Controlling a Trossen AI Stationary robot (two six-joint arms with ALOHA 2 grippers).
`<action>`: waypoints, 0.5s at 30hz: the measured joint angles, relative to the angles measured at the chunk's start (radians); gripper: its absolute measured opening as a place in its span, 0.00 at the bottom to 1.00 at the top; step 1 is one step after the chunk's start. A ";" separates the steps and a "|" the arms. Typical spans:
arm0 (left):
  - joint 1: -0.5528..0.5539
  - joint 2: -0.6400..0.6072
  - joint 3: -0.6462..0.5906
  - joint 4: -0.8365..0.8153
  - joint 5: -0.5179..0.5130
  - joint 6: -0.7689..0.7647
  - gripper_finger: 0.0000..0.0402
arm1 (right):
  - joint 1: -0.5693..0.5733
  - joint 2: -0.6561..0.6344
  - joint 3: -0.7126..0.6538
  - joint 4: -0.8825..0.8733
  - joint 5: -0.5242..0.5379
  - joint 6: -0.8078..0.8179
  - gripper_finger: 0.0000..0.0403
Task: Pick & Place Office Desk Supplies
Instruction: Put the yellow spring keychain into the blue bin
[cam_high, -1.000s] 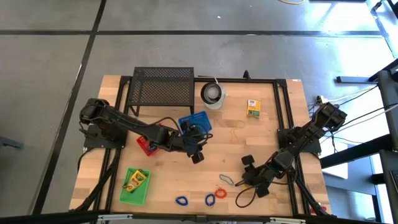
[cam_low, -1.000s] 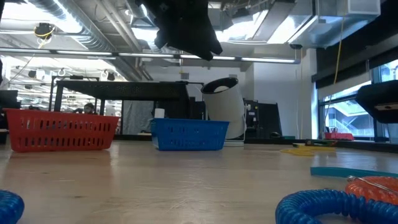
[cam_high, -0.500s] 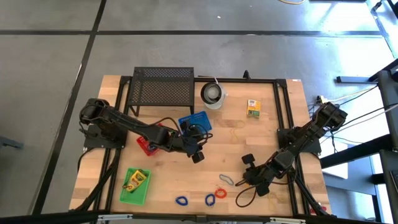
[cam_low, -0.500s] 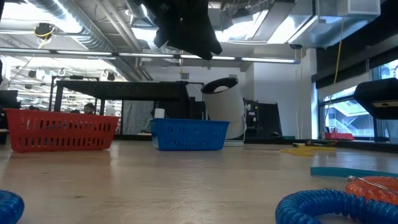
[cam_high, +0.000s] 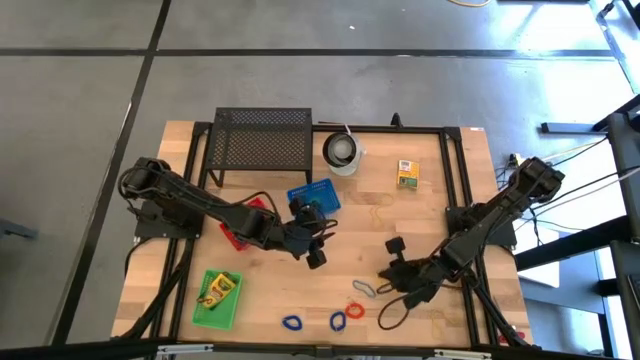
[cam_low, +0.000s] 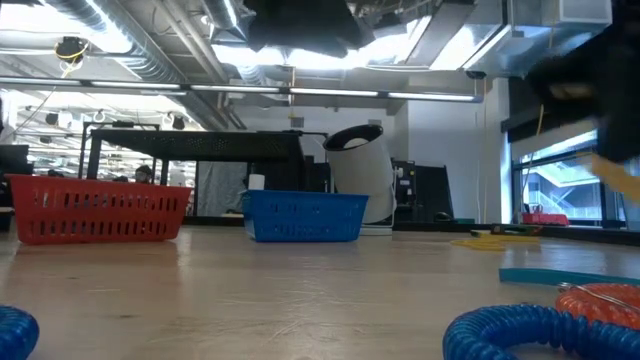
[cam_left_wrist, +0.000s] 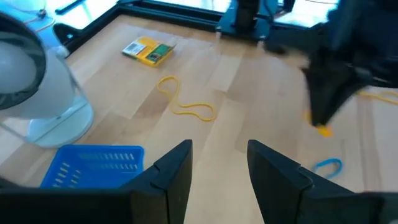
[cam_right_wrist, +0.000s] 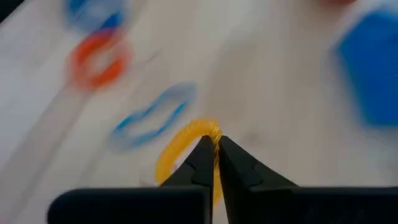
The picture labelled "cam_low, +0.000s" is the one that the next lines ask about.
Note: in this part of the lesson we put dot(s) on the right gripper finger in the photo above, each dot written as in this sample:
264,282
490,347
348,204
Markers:
620,142

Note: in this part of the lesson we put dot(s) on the grey-blue rubber band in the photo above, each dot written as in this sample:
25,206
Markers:
550,276

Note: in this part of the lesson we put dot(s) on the tan rubber band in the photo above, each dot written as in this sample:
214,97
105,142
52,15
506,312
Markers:
492,243

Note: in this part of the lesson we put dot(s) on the blue plastic basket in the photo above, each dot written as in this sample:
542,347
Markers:
305,215

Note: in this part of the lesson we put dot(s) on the red plastic basket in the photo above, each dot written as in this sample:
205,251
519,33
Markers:
100,210

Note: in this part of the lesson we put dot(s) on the long ceiling light strip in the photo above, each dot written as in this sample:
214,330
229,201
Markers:
250,90

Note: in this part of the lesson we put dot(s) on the red bin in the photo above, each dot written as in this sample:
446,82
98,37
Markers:
545,219

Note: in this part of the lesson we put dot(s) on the white paper roll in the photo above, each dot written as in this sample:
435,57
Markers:
256,181

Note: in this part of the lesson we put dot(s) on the white cylindrical pen holder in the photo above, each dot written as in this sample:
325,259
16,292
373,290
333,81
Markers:
362,175

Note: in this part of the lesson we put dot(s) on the black cabinet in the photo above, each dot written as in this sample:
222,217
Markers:
425,192

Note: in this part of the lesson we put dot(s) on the person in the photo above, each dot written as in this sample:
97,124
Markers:
143,174

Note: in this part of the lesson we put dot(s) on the silver air duct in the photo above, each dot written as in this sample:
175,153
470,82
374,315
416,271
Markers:
125,45

